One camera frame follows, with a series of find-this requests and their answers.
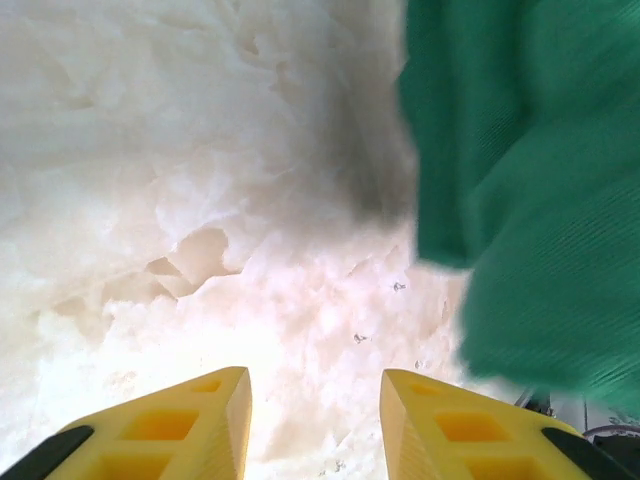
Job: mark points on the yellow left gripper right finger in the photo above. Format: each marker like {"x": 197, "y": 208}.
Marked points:
{"x": 425, "y": 450}

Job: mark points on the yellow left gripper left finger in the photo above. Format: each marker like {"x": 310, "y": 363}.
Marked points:
{"x": 210, "y": 450}

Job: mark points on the green long pants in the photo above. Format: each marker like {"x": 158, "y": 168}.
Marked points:
{"x": 540, "y": 175}

